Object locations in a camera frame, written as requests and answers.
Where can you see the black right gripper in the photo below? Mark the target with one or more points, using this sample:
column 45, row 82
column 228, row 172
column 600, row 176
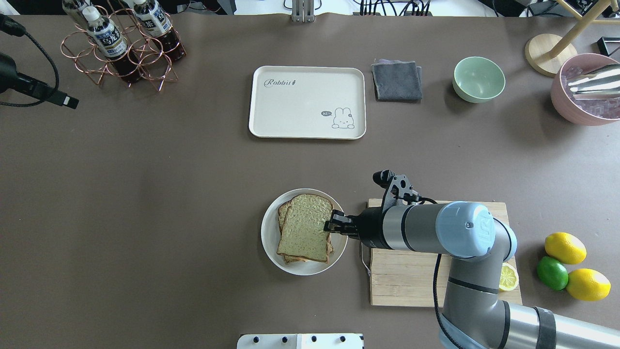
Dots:
column 370, row 228

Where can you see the bread slice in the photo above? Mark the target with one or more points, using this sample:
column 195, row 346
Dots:
column 282, row 211
column 303, row 233

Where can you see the white round plate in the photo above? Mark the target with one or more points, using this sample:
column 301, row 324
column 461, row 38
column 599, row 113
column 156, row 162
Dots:
column 270, row 237

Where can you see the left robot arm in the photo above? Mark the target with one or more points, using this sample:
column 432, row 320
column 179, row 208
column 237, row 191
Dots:
column 8, row 72

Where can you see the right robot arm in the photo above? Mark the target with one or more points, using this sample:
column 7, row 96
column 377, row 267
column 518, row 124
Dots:
column 473, row 316

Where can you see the cream rabbit serving tray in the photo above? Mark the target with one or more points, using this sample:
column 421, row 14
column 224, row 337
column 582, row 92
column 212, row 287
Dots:
column 308, row 102

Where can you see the bread slice under egg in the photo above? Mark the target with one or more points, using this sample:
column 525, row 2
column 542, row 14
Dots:
column 282, row 211

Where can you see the folded grey cloth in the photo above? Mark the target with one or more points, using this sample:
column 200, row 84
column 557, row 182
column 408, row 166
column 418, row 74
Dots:
column 397, row 80

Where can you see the half lemon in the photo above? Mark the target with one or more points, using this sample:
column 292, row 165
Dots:
column 509, row 278

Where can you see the mint green bowl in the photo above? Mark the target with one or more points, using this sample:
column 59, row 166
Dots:
column 478, row 79

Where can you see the green lime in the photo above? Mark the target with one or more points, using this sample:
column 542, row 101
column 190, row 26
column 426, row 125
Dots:
column 552, row 273

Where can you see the upper whole lemon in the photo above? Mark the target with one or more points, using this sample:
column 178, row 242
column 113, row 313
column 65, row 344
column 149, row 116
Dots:
column 565, row 247

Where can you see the whole lemon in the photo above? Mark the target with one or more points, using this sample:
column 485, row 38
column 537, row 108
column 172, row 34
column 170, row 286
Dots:
column 588, row 285
column 565, row 247

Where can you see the lower whole lemon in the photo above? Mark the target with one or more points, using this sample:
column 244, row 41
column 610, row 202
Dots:
column 588, row 285

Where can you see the right tea bottle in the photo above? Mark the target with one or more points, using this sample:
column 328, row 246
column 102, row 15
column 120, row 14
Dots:
column 155, row 22

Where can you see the tea bottle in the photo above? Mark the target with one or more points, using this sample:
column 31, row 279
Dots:
column 155, row 22
column 112, row 43
column 74, row 8

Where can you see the wooden stand with round base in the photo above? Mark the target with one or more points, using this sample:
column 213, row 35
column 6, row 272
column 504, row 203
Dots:
column 546, row 53

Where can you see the pink ice bowl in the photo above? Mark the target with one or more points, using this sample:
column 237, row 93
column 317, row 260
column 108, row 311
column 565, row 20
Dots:
column 595, row 112

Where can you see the front tea bottle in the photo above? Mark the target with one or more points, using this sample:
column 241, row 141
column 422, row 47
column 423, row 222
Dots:
column 112, row 43

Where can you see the steel ice scoop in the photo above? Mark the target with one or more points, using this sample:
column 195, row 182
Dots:
column 601, row 83

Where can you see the back tea bottle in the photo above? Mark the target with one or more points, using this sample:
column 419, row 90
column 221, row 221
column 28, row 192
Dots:
column 74, row 8

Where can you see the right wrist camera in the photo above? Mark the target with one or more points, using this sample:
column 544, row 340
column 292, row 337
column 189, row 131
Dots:
column 398, row 189

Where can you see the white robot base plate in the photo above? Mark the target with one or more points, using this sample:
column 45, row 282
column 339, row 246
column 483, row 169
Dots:
column 333, row 340

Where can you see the copper wire bottle rack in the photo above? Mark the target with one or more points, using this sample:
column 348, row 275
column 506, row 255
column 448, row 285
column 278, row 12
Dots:
column 87, row 58

